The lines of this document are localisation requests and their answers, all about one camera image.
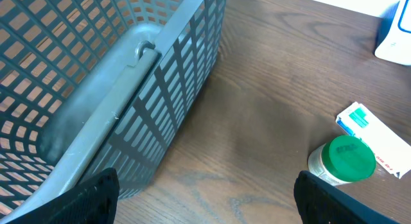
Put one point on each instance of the grey plastic basket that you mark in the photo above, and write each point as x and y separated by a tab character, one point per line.
93	93

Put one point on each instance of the white barcode scanner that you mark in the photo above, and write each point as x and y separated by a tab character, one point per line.
393	40

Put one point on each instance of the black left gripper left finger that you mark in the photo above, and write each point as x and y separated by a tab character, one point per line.
93	201

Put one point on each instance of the white green carton box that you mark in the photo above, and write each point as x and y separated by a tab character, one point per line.
390	150

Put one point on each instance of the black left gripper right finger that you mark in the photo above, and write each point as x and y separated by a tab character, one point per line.
319	202

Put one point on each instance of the green lid jar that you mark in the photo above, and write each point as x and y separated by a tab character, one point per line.
344	160

